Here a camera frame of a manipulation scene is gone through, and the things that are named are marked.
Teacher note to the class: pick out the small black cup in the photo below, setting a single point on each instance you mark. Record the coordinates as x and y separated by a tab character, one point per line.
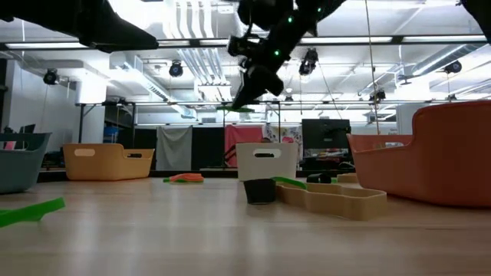
260	191

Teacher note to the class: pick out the white plastic basket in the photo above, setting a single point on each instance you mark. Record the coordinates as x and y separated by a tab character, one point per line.
249	168

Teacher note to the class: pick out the red hanging cloth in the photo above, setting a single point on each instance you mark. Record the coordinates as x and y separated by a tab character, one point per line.
239	136

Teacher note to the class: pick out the blue storage bin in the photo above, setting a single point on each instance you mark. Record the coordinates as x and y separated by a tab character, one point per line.
111	135

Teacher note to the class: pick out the small dark desk monitor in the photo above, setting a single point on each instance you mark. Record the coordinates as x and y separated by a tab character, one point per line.
28	130

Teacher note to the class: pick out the black overhead frame bar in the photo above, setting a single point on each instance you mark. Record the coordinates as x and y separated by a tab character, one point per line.
345	40

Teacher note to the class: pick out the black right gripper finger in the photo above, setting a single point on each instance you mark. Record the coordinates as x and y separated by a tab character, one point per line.
253	84
276	86

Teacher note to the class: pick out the orange plastic basket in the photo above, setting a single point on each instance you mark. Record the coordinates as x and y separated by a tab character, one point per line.
441	161

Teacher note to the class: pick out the teal plastic basket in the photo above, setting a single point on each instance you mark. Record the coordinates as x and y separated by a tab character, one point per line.
19	168

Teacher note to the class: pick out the yellow plastic basket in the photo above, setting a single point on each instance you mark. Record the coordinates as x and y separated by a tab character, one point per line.
99	161

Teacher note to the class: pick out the black background table frame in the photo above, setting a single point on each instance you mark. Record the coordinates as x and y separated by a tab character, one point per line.
81	122

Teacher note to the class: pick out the floral hanging cloth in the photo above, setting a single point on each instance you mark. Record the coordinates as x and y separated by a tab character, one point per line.
287	134

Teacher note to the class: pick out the grey hanging cloth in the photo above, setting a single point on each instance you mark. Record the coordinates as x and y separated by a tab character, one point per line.
174	149

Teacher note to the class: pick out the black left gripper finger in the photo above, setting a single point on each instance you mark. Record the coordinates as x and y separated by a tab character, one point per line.
119	38

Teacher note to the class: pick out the black ceiling camera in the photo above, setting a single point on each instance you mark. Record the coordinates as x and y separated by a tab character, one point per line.
453	67
50	77
379	96
308	61
176	70

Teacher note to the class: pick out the black monitor screen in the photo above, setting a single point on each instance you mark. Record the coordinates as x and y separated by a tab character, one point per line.
326	134

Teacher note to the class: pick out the black aluminium table frame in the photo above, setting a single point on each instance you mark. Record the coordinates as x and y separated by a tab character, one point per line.
211	173

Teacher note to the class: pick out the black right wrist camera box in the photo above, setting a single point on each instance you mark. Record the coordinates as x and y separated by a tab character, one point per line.
241	46

